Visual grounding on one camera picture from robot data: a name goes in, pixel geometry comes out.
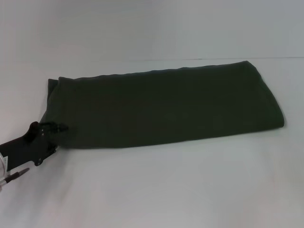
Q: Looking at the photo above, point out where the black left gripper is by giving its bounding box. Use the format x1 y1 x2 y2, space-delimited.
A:
0 121 69 171

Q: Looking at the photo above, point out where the dark green FREE! t-shirt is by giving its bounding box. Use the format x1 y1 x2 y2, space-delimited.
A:
39 60 285 150

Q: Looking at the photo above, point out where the left arm dark cable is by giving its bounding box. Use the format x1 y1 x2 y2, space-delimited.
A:
0 167 30 188

